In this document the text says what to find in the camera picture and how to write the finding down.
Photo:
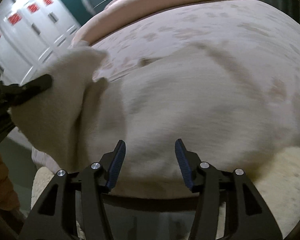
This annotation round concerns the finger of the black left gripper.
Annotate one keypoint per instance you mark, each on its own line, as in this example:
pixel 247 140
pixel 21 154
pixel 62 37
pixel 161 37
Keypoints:
pixel 16 95

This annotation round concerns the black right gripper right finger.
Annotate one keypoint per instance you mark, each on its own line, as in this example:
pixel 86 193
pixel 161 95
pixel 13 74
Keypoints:
pixel 247 215

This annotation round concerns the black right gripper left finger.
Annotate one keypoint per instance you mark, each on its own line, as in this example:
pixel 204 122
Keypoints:
pixel 54 213

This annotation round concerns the cream knitted sweater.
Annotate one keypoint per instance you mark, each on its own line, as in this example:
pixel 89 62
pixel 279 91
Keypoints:
pixel 190 95

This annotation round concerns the white panelled wardrobe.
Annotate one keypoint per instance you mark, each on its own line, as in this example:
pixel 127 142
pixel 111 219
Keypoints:
pixel 33 33

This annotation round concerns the butterfly pattern bed cover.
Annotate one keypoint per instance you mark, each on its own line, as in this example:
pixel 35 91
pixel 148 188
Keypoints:
pixel 261 39

